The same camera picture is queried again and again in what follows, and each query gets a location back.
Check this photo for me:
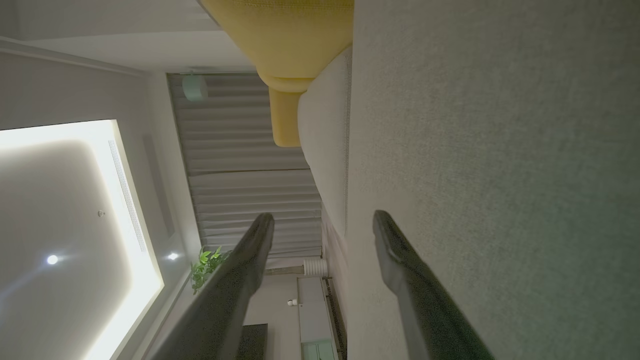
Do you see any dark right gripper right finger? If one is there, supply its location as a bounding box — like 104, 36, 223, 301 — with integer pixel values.
372, 210, 497, 360

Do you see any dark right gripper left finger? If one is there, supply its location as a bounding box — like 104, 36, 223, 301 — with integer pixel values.
150, 213, 276, 360

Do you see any dark flat television screen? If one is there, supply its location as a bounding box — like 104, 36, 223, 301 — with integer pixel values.
235, 323, 269, 360

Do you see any white low cabinet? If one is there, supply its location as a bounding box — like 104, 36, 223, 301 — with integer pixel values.
297, 276, 342, 360

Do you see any green plant in white pot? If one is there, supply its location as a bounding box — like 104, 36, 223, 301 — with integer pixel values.
190, 244, 330, 296

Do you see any grey pleated window curtain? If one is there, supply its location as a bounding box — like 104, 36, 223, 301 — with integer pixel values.
167, 72, 323, 261

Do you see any grey and yellow sofa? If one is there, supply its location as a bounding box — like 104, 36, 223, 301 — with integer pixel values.
345, 0, 640, 360

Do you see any grey sofa seat cushion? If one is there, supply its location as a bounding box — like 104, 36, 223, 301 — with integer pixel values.
298, 46, 353, 238

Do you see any yellow sofa backrest cushion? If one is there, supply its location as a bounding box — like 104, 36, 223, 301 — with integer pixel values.
200, 0, 355, 94
268, 87, 307, 148

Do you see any round white ceiling device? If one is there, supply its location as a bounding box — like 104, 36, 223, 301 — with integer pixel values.
181, 74, 209, 103

